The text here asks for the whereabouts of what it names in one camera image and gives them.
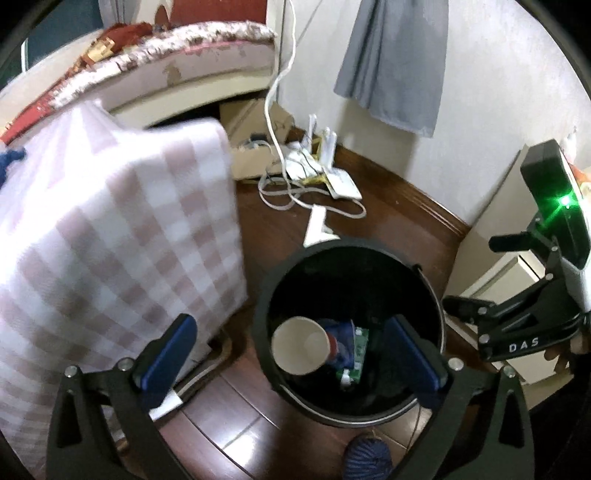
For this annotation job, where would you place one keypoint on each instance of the white cabinet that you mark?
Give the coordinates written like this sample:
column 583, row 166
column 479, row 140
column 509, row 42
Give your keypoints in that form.
column 498, row 221

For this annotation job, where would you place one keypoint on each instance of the white bed frame red headboard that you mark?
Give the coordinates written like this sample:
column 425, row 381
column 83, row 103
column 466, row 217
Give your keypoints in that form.
column 207, row 90

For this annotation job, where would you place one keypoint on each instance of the green white carton box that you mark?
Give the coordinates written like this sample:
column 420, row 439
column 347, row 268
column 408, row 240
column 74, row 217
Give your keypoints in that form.
column 359, row 341

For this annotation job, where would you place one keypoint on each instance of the red printed blanket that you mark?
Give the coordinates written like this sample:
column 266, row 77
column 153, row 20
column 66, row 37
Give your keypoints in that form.
column 124, row 34

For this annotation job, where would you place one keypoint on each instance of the cardboard box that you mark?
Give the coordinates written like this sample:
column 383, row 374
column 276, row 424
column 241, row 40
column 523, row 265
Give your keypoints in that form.
column 249, row 161

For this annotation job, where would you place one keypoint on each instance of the bed with floral blanket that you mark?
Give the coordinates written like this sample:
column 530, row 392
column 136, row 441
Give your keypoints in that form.
column 184, row 44

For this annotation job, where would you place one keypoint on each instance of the worn pink mattress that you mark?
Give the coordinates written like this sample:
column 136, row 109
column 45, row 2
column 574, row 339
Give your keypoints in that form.
column 207, row 62

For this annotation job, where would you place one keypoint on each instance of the blue striped slipper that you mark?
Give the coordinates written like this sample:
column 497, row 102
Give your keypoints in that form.
column 367, row 459

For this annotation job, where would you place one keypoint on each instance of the dark wooden table base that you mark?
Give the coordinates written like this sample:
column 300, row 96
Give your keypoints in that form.
column 221, row 353

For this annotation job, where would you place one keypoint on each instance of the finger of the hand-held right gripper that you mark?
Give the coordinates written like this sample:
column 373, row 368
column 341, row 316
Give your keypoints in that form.
column 466, row 307
column 512, row 242

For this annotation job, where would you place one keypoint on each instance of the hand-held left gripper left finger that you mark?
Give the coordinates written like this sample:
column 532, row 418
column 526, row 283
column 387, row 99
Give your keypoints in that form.
column 171, row 355

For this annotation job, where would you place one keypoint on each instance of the flat white router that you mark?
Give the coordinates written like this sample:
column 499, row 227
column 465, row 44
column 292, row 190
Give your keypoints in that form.
column 344, row 184

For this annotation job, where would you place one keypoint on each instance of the blue paper bowl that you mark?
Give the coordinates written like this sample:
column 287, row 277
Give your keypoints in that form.
column 11, row 159

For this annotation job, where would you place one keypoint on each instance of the pink checkered tablecloth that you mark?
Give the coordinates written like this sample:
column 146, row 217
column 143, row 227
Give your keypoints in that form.
column 115, row 254

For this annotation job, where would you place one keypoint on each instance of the grey curtain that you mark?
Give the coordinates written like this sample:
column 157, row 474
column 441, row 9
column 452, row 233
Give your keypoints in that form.
column 392, row 69

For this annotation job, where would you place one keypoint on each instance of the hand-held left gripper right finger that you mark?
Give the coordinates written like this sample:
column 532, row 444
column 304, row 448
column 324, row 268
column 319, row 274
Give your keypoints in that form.
column 411, row 360

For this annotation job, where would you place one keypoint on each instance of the blue paper cup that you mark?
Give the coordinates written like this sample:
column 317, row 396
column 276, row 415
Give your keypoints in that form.
column 295, row 346

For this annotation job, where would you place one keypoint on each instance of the black trash bin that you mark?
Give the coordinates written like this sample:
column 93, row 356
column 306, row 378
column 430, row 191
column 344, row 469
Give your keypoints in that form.
column 323, row 286

